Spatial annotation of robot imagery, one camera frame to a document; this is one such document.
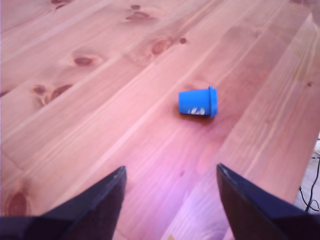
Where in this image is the blue coffee capsule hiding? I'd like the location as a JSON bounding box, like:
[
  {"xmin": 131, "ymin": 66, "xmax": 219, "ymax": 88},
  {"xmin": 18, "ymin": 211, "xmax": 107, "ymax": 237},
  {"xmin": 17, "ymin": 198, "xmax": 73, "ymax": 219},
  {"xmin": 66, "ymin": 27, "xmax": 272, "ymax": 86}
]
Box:
[{"xmin": 178, "ymin": 85, "xmax": 218, "ymax": 118}]

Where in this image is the thin black floor cable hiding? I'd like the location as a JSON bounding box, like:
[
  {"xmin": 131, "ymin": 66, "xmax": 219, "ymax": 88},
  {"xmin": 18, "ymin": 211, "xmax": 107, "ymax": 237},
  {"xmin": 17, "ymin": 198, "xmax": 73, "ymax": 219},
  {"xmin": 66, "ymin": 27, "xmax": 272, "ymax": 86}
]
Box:
[{"xmin": 298, "ymin": 156, "xmax": 320, "ymax": 213}]

